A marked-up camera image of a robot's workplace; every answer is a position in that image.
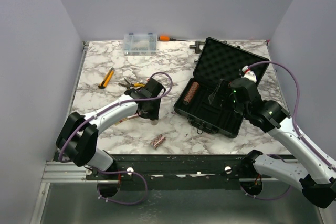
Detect orange handled screwdriver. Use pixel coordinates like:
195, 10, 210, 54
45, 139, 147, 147
158, 36, 188, 42

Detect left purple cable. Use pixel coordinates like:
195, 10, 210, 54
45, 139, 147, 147
57, 71, 174, 206

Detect purple cable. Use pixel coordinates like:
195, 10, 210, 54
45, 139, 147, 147
57, 71, 174, 206
240, 60, 336, 200

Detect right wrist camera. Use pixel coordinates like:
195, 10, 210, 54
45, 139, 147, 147
240, 66, 257, 83

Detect clear plastic organizer box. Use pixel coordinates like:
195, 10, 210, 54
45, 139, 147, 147
122, 33, 158, 55

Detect yellow black pliers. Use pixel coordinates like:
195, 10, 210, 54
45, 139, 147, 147
118, 78, 145, 89

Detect black T-handle tool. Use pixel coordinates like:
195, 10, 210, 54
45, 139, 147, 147
189, 40, 205, 54

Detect orange black chip roll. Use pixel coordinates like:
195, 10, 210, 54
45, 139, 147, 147
150, 120, 159, 125
183, 89, 196, 105

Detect chip roll in case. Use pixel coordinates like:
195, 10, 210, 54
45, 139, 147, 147
189, 82, 200, 92

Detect black mounting rail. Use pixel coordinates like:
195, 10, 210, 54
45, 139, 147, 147
86, 154, 258, 190

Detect Texas Hold'em card box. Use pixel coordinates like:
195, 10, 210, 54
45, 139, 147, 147
115, 114, 139, 125

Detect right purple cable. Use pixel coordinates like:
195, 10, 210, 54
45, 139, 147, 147
240, 60, 336, 200

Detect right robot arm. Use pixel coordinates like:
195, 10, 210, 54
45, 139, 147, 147
208, 78, 335, 208

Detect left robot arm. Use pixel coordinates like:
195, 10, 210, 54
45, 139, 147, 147
56, 78, 166, 179

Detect black poker set case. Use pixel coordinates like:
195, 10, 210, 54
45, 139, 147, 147
174, 37, 266, 138

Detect yellow utility knife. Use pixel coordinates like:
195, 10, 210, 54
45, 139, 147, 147
98, 67, 115, 89

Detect orange blue chip roll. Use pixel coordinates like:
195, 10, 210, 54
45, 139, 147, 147
151, 134, 166, 149

